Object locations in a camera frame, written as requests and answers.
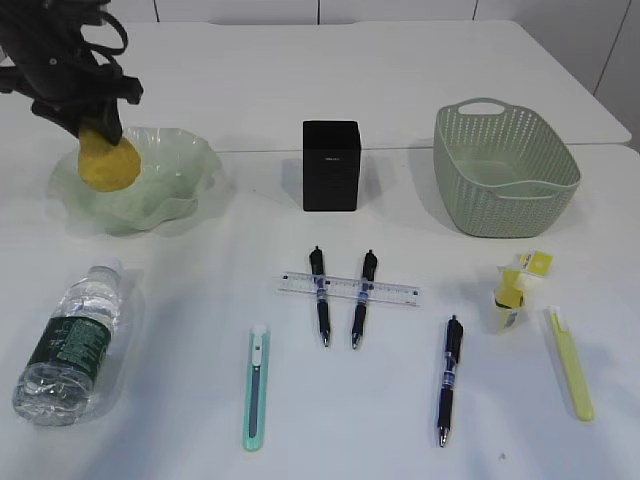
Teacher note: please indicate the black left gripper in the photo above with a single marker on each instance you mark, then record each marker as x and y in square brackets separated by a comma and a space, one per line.
[55, 65]

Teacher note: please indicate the yellow pear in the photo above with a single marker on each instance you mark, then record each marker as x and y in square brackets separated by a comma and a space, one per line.
[105, 167]

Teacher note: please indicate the clear plastic water bottle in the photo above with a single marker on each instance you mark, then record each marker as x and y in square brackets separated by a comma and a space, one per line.
[59, 379]

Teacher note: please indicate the green utility knife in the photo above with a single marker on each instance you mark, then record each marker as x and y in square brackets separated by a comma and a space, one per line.
[256, 388]

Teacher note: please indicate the yellow white waste paper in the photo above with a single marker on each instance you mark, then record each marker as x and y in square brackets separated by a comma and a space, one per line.
[518, 292]

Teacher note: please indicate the yellow utility knife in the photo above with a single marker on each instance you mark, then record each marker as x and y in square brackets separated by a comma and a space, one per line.
[571, 365]

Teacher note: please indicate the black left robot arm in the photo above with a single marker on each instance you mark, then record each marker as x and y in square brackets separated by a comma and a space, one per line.
[89, 16]

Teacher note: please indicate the green wavy glass plate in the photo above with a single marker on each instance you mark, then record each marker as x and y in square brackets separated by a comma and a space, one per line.
[178, 167]

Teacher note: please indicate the black square pen holder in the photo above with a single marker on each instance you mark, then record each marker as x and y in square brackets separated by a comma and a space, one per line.
[331, 165]

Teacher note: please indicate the black pen left of pair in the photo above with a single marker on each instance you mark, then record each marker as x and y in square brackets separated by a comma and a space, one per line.
[318, 273]

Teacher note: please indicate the black pen of pair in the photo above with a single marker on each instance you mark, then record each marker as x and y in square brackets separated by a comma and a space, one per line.
[318, 273]
[367, 279]

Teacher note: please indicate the clear plastic ruler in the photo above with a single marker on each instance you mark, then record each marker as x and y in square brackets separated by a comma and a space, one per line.
[347, 288]

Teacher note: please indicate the black pen right of pair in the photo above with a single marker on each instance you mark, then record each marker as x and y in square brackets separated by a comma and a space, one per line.
[367, 279]

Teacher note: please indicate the green plastic woven basket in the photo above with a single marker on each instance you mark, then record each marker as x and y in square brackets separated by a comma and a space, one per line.
[502, 175]

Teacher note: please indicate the black pen lower right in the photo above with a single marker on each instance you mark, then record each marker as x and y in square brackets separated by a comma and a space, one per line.
[453, 342]

